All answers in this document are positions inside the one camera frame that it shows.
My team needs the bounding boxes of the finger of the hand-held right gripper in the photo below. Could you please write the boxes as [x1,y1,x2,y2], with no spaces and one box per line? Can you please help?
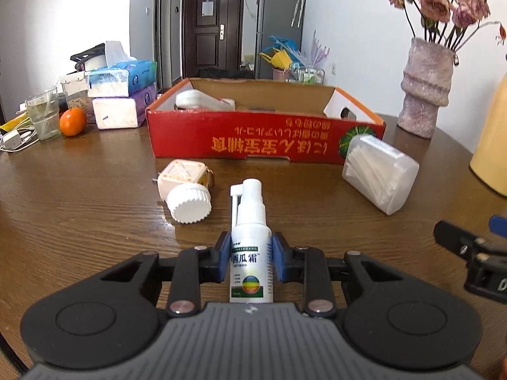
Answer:
[489,214,507,240]
[433,219,492,262]

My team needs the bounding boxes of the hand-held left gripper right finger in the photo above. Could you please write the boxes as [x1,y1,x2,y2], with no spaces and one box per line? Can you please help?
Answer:
[272,231,408,318]

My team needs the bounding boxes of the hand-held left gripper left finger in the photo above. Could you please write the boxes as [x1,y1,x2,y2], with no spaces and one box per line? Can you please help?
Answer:
[97,231,232,317]

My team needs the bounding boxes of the white spray bottle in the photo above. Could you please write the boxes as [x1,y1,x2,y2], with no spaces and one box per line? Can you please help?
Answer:
[230,179,275,303]

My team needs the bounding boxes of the red and white cardboard box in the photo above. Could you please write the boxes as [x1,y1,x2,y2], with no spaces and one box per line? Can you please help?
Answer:
[145,78,386,165]

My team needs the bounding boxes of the white ribbed cap bottle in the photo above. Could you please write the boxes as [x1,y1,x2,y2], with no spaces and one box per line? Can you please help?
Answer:
[166,183,212,224]

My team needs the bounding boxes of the pale yellow cylindrical container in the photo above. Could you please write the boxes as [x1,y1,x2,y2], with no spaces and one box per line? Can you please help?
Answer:
[470,74,507,198]

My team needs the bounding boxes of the clear cotton swab box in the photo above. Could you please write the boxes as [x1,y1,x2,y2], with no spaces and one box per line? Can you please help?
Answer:
[342,135,420,215]

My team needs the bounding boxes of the mottled pink ceramic vase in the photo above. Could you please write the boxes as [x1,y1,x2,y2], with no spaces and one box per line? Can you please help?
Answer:
[397,37,456,139]

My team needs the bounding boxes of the white plastic handheld device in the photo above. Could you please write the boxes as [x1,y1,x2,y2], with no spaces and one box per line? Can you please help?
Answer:
[175,89,237,112]

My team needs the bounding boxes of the purple tissue pack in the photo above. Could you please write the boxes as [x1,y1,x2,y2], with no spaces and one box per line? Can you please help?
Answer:
[92,84,158,130]

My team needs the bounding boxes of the blue tissue pack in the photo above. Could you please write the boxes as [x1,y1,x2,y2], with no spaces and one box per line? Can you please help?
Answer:
[87,41,158,98]

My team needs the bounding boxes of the orange fruit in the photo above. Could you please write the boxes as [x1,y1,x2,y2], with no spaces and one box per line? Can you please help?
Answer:
[59,108,87,137]

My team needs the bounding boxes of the dark brown entrance door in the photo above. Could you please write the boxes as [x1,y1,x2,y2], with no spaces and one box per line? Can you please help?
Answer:
[181,0,245,79]

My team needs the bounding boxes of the pale purple plastic hangers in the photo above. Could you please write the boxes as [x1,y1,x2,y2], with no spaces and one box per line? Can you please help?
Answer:
[309,29,331,68]

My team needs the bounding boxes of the clear plastic food container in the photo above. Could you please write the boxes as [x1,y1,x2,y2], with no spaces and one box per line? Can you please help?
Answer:
[59,72,96,123]

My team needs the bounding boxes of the drinking glass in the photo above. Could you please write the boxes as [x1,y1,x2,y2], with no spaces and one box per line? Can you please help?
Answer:
[24,89,61,140]

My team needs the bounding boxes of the bunch of dried pink roses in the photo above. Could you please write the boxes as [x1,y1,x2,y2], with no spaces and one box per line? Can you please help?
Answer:
[385,0,507,54]

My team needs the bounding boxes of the white power adapter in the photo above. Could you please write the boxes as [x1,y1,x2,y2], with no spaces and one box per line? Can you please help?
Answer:
[2,131,24,149]

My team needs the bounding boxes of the grey refrigerator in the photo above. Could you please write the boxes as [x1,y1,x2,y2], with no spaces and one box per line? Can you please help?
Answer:
[255,0,307,80]

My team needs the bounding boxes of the yellow packet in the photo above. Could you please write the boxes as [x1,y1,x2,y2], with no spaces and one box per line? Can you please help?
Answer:
[0,111,31,134]

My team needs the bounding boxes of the clear folded umbrella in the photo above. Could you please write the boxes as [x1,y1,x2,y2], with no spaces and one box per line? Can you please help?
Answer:
[292,0,307,28]

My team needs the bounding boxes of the white charging cable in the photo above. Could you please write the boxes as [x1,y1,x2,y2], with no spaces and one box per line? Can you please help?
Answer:
[0,126,40,152]

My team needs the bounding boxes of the dark interior door frame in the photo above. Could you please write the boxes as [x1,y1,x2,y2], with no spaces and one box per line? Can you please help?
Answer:
[154,0,181,92]

